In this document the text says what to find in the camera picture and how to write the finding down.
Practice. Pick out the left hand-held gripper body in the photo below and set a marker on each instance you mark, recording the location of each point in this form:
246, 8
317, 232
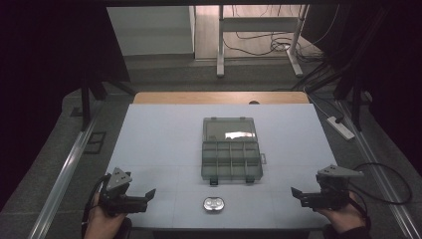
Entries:
116, 195

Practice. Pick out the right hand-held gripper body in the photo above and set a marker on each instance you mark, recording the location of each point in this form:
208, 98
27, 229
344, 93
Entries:
331, 195

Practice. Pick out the small silver oval case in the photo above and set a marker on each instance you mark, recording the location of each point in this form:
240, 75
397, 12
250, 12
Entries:
214, 204

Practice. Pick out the clear grey compartment box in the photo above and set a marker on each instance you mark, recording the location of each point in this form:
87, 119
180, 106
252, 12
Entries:
231, 159

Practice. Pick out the person's right hand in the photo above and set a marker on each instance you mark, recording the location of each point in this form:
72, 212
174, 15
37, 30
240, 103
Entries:
348, 219

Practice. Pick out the person's left hand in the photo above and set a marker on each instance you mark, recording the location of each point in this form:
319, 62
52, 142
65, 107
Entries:
101, 224

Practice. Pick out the white table mat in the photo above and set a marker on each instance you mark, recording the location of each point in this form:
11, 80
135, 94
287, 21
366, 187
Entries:
159, 149

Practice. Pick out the white power strip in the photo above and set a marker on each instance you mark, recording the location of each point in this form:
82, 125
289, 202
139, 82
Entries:
340, 127

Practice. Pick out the black metal stand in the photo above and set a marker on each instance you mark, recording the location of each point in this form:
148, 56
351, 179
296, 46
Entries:
86, 103
356, 106

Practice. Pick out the wooden table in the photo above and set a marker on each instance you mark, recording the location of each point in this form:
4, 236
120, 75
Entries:
199, 98

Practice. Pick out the white cabinet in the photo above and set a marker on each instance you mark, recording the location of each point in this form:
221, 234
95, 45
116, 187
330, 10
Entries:
149, 30

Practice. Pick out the aluminium rail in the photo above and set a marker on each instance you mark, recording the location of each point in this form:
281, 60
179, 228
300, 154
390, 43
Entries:
63, 179
381, 179

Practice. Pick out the dark floor frame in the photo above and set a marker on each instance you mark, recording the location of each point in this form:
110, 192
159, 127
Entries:
95, 142

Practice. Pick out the white desk frame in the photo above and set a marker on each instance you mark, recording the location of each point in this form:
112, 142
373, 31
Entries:
258, 24

